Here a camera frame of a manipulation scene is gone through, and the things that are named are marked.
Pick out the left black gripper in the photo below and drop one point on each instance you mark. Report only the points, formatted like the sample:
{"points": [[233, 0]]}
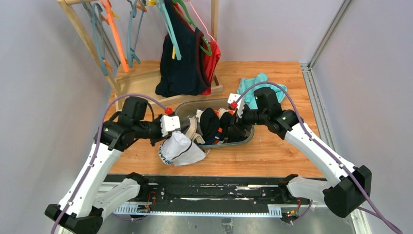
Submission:
{"points": [[158, 131]]}

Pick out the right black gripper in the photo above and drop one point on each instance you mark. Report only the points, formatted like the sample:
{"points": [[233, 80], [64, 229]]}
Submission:
{"points": [[243, 119]]}

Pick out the white grey underwear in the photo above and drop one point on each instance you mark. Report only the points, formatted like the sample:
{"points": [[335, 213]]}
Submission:
{"points": [[179, 150]]}

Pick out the orange hanger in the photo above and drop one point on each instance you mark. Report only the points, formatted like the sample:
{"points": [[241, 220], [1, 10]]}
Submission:
{"points": [[111, 19]]}

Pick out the teal clip hanger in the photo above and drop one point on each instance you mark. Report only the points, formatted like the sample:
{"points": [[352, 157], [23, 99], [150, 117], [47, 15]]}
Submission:
{"points": [[160, 4]]}

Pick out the grey-blue clip hanger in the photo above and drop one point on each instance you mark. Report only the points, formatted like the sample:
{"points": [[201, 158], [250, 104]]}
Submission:
{"points": [[95, 13]]}

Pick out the dark grey cream-band underwear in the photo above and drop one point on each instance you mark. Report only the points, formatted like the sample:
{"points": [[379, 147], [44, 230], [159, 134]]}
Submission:
{"points": [[192, 130]]}

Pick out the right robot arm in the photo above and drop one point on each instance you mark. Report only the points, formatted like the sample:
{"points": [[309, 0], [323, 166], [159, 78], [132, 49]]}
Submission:
{"points": [[345, 187]]}

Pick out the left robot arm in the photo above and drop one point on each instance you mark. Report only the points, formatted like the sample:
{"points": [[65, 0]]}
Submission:
{"points": [[81, 211]]}

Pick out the black underwear in basket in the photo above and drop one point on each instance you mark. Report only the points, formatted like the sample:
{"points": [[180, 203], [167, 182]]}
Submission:
{"points": [[224, 124]]}

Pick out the orange white underwear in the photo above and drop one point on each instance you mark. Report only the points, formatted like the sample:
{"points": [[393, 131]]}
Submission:
{"points": [[222, 111]]}

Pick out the pink thin hanger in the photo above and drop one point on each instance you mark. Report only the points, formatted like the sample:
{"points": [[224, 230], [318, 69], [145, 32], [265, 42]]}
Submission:
{"points": [[207, 13]]}

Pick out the green hanger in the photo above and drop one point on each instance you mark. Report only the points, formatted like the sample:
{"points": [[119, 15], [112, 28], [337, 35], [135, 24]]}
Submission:
{"points": [[182, 10]]}

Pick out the teal cloth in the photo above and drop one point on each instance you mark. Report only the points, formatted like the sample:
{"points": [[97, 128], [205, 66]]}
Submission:
{"points": [[249, 98]]}

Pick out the clear plastic basket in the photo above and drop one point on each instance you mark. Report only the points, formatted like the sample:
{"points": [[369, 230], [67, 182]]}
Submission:
{"points": [[187, 109]]}

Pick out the wooden clothes rack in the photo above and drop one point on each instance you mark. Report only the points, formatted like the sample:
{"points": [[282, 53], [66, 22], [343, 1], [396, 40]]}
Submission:
{"points": [[137, 80]]}

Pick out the dark navy tank top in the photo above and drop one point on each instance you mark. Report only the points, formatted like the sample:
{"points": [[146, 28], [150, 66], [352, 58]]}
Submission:
{"points": [[186, 76]]}

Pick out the red garment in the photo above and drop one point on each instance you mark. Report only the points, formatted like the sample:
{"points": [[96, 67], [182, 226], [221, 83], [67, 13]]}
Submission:
{"points": [[209, 63]]}

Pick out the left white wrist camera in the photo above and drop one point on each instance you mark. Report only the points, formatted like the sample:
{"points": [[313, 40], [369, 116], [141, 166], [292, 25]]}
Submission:
{"points": [[169, 124]]}

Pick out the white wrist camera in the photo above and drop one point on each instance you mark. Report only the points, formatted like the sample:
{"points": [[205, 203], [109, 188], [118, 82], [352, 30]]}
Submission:
{"points": [[169, 124], [236, 104]]}

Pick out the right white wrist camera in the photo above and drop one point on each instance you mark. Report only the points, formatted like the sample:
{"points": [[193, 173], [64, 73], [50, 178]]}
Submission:
{"points": [[236, 104]]}

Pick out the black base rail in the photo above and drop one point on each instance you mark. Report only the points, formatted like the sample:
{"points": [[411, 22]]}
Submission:
{"points": [[214, 196]]}

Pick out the aluminium frame rail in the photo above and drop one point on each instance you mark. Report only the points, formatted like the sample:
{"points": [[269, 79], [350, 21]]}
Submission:
{"points": [[310, 78]]}

